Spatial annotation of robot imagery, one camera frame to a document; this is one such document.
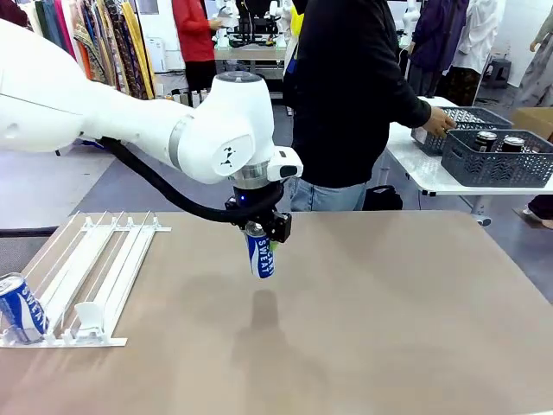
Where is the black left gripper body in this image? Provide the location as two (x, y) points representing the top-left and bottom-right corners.
(224, 188), (283, 238)

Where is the blue Pocari Sweat can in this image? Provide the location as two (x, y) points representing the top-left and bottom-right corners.
(0, 271), (49, 345)
(244, 220), (277, 280)

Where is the black Pepsi can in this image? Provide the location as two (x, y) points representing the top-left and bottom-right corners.
(474, 131), (499, 153)

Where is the grey plastic woven basket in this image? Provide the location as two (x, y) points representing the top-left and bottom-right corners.
(440, 128), (553, 188)
(410, 106), (515, 156)

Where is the person's left forearm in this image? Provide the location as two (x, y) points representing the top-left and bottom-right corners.
(384, 81), (433, 130)

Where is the white can dispenser rack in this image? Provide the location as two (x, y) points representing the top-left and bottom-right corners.
(0, 210), (173, 349)

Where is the person's left hand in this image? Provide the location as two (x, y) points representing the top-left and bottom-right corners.
(425, 105), (457, 139)

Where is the black bag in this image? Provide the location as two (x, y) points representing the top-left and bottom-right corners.
(361, 184), (404, 212)

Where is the person in black jacket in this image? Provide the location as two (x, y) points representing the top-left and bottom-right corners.
(283, 0), (433, 213)

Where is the background work table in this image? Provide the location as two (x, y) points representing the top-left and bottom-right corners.
(213, 44), (289, 78)

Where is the white side table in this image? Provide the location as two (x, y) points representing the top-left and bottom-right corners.
(384, 95), (553, 228)

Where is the person in red top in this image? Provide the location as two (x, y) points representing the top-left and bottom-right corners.
(171, 0), (224, 97)

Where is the white air purifier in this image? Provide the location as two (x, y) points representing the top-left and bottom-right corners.
(144, 36), (166, 73)

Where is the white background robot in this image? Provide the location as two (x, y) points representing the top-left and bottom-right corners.
(213, 0), (242, 48)

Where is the yellow hanging fabric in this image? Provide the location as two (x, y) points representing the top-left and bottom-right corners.
(120, 0), (156, 99)

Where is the patterned brown hanging fabric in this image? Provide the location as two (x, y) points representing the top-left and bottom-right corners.
(73, 0), (146, 99)

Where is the dark patterned skirt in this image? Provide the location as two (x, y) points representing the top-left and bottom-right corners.
(444, 67), (481, 108)

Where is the pink hanging fabric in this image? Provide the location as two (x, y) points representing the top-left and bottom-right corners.
(54, 0), (82, 66)

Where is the grey plastic stool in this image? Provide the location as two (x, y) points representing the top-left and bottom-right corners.
(482, 58), (513, 90)

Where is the green hanging fabric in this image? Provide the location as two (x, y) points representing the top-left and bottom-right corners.
(34, 0), (66, 53)

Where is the white hanging garment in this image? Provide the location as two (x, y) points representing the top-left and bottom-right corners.
(457, 0), (506, 75)

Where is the cardboard box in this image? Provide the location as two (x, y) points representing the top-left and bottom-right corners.
(509, 106), (553, 142)

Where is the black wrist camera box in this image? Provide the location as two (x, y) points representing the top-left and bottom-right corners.
(270, 210), (293, 244)

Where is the black corrugated cable hose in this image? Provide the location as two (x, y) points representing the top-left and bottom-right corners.
(99, 137), (286, 228)

